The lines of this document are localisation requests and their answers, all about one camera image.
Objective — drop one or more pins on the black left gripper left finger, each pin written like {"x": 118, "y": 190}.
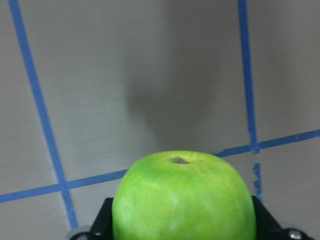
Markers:
{"x": 102, "y": 228}

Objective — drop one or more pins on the green apple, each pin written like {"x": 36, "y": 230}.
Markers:
{"x": 183, "y": 195}

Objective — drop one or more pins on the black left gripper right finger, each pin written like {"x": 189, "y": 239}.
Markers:
{"x": 267, "y": 228}

